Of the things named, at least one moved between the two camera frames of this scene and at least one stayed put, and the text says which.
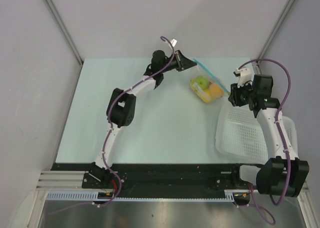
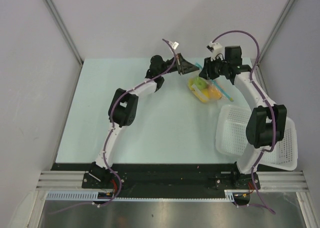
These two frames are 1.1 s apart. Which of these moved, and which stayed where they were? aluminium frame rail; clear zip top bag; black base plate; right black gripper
Moved: right black gripper
Stayed: black base plate; clear zip top bag; aluminium frame rail
